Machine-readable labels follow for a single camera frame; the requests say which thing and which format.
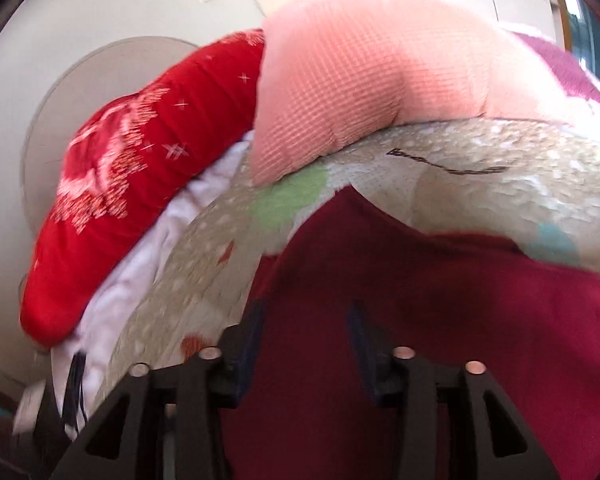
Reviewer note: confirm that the pink waffle pillow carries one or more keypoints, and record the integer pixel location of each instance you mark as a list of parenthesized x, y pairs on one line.
[(355, 75)]

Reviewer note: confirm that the dark red garment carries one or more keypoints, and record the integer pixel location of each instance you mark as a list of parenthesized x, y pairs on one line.
[(430, 300)]

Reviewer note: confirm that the white bed sheet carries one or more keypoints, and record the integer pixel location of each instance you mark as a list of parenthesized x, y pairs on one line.
[(125, 290)]

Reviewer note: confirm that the blue curtain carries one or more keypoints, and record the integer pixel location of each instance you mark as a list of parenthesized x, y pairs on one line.
[(587, 35)]

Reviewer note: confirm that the red printed pillow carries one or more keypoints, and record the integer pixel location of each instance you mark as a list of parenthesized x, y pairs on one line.
[(130, 185)]

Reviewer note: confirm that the beige round headboard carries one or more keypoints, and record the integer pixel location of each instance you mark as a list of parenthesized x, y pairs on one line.
[(55, 110)]

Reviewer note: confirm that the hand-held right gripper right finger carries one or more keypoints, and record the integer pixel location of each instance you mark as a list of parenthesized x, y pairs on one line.
[(361, 345)]

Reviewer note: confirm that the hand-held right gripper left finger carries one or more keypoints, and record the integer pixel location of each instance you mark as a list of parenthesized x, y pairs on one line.
[(247, 345)]

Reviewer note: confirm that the quilted patchwork bedspread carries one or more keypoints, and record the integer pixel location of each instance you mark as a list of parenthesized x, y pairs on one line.
[(480, 195)]

